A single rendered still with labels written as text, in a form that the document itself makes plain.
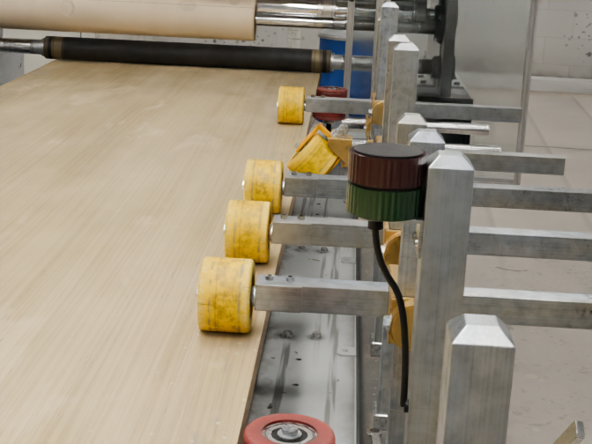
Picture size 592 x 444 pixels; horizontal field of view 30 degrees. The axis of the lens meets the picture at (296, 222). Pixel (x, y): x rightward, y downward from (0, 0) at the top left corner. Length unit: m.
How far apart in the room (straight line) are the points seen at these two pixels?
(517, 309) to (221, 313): 0.31
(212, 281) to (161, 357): 0.10
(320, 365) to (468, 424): 1.23
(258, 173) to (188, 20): 1.57
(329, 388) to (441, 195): 0.96
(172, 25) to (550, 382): 1.56
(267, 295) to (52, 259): 0.37
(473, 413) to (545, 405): 2.70
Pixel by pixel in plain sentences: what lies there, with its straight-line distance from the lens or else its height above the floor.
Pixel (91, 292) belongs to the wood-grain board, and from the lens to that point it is 1.32.
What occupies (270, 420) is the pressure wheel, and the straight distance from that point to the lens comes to 0.99.
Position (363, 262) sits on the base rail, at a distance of 2.13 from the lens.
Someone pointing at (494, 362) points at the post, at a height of 1.11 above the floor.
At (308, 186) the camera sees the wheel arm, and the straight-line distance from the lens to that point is 1.65.
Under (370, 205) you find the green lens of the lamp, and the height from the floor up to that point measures 1.13.
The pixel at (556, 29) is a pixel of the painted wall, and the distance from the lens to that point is 9.55.
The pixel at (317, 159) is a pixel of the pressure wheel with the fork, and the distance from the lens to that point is 1.88.
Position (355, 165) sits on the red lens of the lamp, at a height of 1.16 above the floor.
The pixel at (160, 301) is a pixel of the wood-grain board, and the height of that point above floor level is 0.90.
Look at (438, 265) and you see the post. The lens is 0.86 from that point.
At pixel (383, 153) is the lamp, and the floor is 1.17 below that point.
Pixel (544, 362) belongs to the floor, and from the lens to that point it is 3.64.
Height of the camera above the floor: 1.34
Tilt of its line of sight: 16 degrees down
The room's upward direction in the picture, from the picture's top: 3 degrees clockwise
